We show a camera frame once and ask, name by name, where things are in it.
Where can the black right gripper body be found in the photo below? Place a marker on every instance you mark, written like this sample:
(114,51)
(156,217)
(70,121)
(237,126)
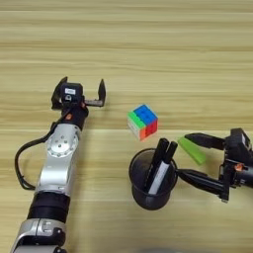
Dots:
(242,178)

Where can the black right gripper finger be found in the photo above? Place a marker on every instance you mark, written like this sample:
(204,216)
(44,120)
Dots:
(201,181)
(207,141)

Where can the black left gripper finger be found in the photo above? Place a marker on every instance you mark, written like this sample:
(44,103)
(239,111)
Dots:
(57,95)
(101,94)

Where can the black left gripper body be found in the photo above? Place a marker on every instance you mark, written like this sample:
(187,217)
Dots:
(75,115)

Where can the green rectangular block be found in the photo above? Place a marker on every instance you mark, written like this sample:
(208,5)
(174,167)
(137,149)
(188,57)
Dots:
(194,151)

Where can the multicolour puzzle cube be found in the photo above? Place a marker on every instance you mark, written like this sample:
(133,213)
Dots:
(145,118)

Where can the black mesh pen cup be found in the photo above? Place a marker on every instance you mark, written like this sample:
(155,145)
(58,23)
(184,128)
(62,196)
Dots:
(151,201)

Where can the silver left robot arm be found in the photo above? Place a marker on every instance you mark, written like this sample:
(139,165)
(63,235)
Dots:
(59,164)

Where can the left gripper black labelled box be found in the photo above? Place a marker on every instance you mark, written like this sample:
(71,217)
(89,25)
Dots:
(72,93)

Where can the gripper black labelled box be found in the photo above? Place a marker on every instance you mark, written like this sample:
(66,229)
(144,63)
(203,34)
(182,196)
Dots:
(72,93)
(238,145)

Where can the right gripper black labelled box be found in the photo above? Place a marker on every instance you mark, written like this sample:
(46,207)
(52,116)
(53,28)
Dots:
(238,145)

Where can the black marker with white label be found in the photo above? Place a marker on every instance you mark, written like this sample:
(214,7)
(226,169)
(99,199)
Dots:
(161,174)

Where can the plain black marker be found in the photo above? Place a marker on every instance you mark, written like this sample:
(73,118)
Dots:
(159,151)

